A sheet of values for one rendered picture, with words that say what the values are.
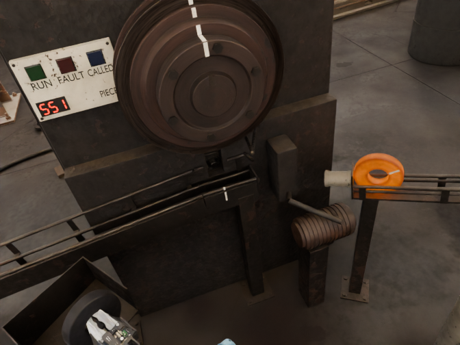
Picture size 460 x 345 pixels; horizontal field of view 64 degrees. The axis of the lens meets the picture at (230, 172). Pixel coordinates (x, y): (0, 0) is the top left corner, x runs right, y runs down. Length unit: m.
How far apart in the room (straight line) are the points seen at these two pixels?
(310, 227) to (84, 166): 0.80
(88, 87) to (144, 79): 0.23
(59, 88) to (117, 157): 0.28
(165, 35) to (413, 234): 1.62
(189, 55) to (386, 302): 1.39
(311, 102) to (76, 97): 0.78
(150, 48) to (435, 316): 1.54
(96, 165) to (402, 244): 1.50
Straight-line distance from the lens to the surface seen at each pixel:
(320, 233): 1.39
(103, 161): 1.27
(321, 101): 1.38
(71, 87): 1.15
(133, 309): 1.18
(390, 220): 2.17
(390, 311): 1.85
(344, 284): 1.87
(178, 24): 0.95
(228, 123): 1.02
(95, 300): 1.04
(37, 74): 1.13
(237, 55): 0.94
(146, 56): 0.96
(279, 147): 1.27
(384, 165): 1.29
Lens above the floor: 1.57
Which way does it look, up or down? 40 degrees down
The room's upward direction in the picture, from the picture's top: 9 degrees counter-clockwise
